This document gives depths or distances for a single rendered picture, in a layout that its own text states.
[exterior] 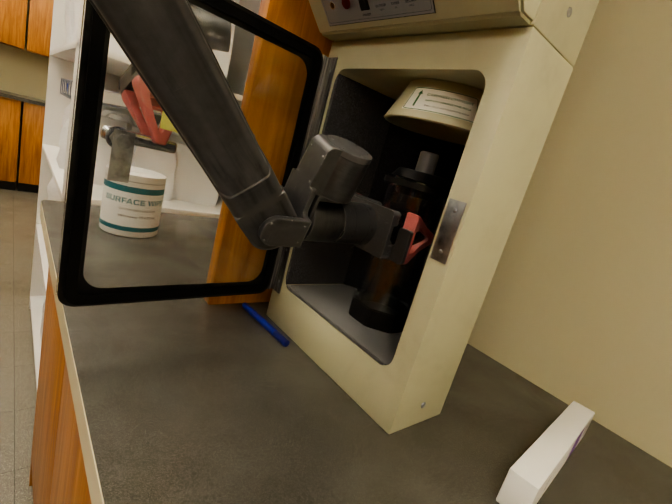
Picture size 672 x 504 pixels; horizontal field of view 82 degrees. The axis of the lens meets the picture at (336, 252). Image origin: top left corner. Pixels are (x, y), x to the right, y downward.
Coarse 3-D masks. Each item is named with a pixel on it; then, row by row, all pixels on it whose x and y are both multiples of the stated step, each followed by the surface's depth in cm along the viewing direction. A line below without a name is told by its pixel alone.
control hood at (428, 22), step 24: (312, 0) 54; (456, 0) 38; (480, 0) 37; (504, 0) 35; (528, 0) 35; (360, 24) 50; (384, 24) 47; (408, 24) 45; (432, 24) 43; (456, 24) 41; (480, 24) 39; (504, 24) 38; (528, 24) 36
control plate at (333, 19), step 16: (336, 0) 50; (352, 0) 48; (368, 0) 47; (384, 0) 45; (400, 0) 43; (416, 0) 42; (432, 0) 40; (336, 16) 52; (352, 16) 50; (368, 16) 48; (384, 16) 46; (400, 16) 45
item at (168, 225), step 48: (240, 48) 49; (144, 96) 44; (240, 96) 51; (288, 96) 56; (144, 144) 46; (288, 144) 59; (96, 192) 44; (144, 192) 48; (192, 192) 52; (96, 240) 46; (144, 240) 50; (192, 240) 54; (240, 240) 60
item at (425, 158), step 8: (424, 152) 55; (424, 160) 55; (432, 160) 55; (400, 168) 56; (408, 168) 55; (416, 168) 56; (424, 168) 55; (432, 168) 56; (400, 176) 54; (408, 176) 54; (416, 176) 53; (424, 176) 53; (432, 176) 53; (432, 184) 53; (440, 184) 53; (448, 184) 55
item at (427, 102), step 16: (416, 80) 51; (432, 80) 49; (400, 96) 53; (416, 96) 49; (432, 96) 48; (448, 96) 47; (464, 96) 47; (480, 96) 48; (400, 112) 50; (416, 112) 48; (432, 112) 47; (448, 112) 47; (464, 112) 47; (416, 128) 62; (432, 128) 62; (448, 128) 62; (464, 128) 47; (464, 144) 62
